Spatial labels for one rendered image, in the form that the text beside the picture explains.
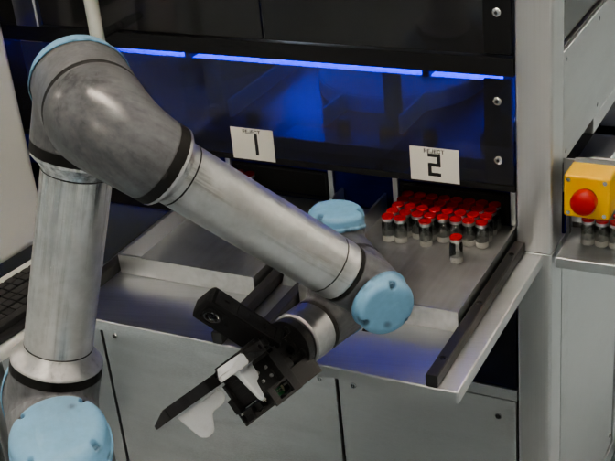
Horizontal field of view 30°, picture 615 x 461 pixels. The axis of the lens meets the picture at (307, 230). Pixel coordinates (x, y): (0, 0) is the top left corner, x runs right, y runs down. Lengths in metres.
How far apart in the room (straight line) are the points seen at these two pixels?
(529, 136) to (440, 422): 0.61
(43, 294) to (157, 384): 1.08
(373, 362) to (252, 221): 0.44
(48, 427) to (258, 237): 0.33
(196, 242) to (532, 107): 0.63
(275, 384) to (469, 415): 0.78
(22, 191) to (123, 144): 1.06
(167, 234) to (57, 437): 0.76
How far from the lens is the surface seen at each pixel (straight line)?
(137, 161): 1.20
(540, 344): 1.99
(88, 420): 1.38
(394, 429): 2.21
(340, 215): 1.46
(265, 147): 2.01
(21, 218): 2.25
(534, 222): 1.87
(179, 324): 1.79
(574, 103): 1.91
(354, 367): 1.64
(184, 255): 1.98
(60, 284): 1.39
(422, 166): 1.89
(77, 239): 1.37
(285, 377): 1.41
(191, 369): 2.38
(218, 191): 1.24
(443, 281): 1.82
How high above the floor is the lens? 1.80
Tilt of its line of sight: 27 degrees down
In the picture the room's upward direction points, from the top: 6 degrees counter-clockwise
